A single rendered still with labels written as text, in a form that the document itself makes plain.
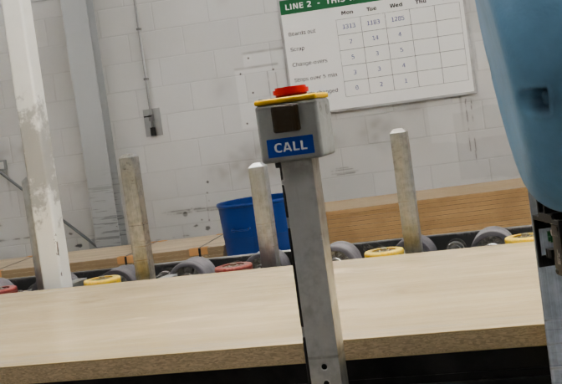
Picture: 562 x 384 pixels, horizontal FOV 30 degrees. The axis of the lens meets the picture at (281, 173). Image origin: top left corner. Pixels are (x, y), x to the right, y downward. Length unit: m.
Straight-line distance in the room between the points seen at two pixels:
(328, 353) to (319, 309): 0.05
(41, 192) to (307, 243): 1.26
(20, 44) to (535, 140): 2.02
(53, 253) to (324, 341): 1.26
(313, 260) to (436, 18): 7.07
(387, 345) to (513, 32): 1.02
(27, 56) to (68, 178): 6.42
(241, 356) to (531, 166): 1.05
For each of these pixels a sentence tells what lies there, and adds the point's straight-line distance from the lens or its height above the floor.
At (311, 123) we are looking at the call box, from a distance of 1.13.
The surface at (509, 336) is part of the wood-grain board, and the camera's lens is 1.36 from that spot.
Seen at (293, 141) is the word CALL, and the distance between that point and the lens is 1.14.
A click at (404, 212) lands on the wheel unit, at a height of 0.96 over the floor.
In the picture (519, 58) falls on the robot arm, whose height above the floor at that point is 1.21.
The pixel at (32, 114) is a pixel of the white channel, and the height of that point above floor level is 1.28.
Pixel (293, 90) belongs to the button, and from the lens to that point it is 1.15.
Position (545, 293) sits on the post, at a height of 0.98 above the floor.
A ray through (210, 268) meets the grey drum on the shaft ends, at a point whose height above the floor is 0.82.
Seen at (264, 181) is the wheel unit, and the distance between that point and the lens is 2.30.
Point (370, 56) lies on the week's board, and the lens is 8.20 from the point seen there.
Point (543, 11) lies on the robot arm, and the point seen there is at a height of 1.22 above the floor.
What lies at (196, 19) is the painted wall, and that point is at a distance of 8.44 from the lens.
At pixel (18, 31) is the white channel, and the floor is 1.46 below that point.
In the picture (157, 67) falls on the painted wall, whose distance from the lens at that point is 8.50.
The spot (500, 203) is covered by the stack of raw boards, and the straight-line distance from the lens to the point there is 6.94.
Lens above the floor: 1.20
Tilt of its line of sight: 3 degrees down
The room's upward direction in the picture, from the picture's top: 8 degrees counter-clockwise
